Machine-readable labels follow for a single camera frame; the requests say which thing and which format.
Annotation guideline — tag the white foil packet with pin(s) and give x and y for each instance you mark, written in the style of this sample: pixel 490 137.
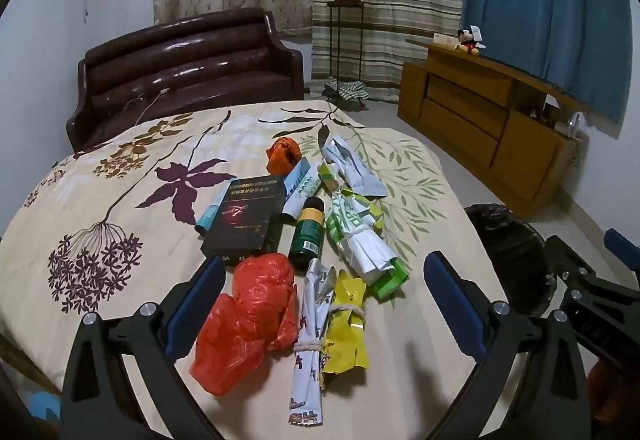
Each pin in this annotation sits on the white foil packet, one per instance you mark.
pixel 355 174

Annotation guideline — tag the dark green bottle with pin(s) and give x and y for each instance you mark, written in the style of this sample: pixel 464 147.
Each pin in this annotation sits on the dark green bottle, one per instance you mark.
pixel 306 235

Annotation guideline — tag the green white packets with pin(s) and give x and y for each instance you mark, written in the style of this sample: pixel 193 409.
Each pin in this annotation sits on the green white packets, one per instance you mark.
pixel 350 225

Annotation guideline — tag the wooden bed frame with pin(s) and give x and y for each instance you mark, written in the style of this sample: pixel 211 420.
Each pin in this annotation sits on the wooden bed frame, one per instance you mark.
pixel 25 360

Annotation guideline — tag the beige box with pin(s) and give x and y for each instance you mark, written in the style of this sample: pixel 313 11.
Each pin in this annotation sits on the beige box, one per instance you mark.
pixel 445 41

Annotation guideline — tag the black trash bin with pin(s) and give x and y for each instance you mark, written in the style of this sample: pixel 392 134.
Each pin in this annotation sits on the black trash bin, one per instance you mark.
pixel 510 245

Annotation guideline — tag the white device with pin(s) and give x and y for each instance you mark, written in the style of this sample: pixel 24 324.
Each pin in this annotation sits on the white device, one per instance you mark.
pixel 576 124

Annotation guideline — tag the brown leather sofa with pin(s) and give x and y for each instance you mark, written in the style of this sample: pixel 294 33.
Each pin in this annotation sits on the brown leather sofa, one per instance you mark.
pixel 175 64

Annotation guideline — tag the person's right hand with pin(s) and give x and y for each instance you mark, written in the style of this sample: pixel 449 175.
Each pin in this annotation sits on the person's right hand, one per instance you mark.
pixel 607 395

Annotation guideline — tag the orange bag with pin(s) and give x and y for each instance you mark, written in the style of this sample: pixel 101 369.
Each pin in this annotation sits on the orange bag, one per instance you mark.
pixel 282 157

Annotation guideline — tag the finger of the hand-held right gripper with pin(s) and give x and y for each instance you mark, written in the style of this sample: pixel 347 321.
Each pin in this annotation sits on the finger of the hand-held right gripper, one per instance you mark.
pixel 570 260
pixel 620 242

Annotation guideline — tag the white red packets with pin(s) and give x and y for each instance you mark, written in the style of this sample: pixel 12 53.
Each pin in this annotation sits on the white red packets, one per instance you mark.
pixel 306 370

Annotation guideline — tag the light blue tube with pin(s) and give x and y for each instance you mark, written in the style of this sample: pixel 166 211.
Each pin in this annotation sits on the light blue tube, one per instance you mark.
pixel 207 220

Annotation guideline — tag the floral printed blanket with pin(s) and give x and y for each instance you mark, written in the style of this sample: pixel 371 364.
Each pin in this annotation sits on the floral printed blanket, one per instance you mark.
pixel 100 169

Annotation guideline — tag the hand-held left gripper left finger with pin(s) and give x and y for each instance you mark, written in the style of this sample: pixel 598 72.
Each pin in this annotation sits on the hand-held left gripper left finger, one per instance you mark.
pixel 192 310

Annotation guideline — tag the white card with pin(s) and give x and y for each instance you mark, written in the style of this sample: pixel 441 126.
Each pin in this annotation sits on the white card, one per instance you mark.
pixel 550 102

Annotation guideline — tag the wooden cabinet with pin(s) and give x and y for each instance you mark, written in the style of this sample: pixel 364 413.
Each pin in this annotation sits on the wooden cabinet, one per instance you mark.
pixel 465 119

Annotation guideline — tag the small yellow green packet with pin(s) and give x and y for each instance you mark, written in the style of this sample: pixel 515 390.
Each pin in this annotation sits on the small yellow green packet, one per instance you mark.
pixel 327 177

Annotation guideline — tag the black metal plant stand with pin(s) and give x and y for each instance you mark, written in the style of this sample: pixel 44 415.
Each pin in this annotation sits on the black metal plant stand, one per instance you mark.
pixel 345 4

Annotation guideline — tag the red plastic bag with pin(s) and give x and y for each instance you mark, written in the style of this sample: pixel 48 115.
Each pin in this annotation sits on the red plastic bag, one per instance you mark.
pixel 245 315

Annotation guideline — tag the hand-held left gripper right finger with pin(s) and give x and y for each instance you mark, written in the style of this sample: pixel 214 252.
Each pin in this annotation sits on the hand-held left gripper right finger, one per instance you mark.
pixel 452 300

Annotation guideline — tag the checked cloth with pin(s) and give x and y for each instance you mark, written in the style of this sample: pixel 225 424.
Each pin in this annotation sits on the checked cloth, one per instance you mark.
pixel 347 88

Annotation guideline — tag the mouse plush toy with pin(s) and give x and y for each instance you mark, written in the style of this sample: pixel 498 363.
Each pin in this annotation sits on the mouse plush toy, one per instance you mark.
pixel 469 42

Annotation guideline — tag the black carton box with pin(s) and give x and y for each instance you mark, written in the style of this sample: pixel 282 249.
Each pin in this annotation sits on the black carton box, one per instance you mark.
pixel 242 220

